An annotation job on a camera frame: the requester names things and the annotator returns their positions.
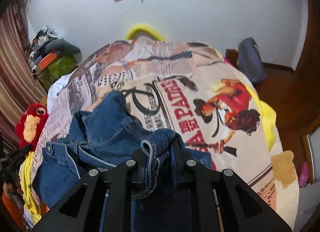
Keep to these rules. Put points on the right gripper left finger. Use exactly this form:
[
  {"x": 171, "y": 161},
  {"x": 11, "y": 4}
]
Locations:
[{"x": 100, "y": 201}]

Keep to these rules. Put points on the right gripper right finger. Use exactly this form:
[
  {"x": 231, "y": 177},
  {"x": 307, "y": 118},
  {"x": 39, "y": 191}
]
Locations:
[{"x": 222, "y": 201}]

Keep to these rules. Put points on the blue denim jeans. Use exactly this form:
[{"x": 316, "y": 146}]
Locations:
[{"x": 103, "y": 139}]

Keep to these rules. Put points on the person left hand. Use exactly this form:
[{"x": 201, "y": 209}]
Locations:
[{"x": 13, "y": 192}]

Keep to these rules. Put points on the red plush parrot toy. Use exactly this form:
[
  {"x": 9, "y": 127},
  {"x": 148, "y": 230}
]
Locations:
[{"x": 31, "y": 124}]

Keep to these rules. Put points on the white cloth bundle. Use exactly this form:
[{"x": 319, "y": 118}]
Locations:
[{"x": 55, "y": 89}]

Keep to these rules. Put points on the printed newspaper pattern blanket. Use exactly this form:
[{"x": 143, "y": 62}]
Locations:
[{"x": 190, "y": 89}]

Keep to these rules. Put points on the green patterned storage box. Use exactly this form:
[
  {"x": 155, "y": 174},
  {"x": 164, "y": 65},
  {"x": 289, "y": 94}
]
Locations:
[{"x": 63, "y": 65}]

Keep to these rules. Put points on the striped brown curtain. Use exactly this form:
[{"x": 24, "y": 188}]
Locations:
[{"x": 18, "y": 87}]

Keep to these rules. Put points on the orange shoe box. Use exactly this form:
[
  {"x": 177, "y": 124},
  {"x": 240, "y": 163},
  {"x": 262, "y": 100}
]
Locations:
[{"x": 46, "y": 61}]

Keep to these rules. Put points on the grey neck pillow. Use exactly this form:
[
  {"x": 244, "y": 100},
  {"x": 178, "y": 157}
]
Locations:
[{"x": 61, "y": 45}]

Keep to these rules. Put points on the brown wooden door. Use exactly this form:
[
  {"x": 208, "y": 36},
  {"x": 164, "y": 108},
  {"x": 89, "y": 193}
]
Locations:
[{"x": 307, "y": 73}]

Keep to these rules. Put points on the blue grey backpack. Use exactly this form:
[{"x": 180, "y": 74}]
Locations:
[{"x": 249, "y": 61}]

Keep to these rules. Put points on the pile of clutter items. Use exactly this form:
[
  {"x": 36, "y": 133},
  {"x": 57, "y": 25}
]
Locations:
[{"x": 38, "y": 44}]

